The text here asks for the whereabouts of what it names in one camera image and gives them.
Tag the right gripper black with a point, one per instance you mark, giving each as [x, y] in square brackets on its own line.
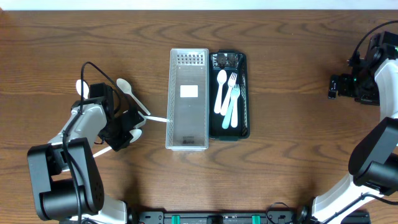
[346, 89]

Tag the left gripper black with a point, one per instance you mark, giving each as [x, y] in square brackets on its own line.
[125, 130]

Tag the white spoon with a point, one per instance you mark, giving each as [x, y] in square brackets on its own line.
[136, 133]
[82, 88]
[221, 79]
[126, 88]
[154, 118]

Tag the white fork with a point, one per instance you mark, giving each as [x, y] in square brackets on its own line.
[231, 84]
[234, 114]

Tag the pale blue plastic fork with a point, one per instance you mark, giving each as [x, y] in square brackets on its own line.
[235, 93]

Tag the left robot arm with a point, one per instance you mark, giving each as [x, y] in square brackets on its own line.
[65, 179]

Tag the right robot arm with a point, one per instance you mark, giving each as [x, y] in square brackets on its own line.
[372, 168]

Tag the clear plastic basket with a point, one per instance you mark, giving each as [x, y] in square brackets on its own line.
[187, 108]

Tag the black plastic basket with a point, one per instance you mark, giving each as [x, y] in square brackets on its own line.
[230, 61]

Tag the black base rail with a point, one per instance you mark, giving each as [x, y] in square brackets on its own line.
[158, 217]

